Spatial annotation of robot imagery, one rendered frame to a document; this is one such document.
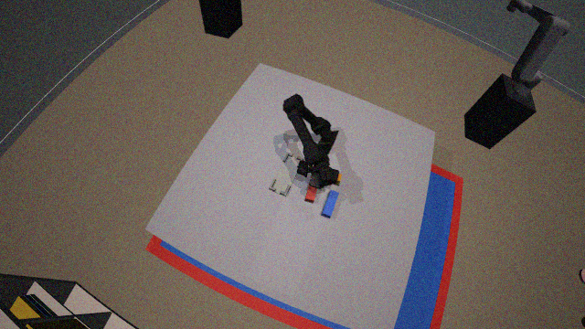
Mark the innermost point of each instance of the blue plate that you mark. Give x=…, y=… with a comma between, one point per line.
x=329, y=204

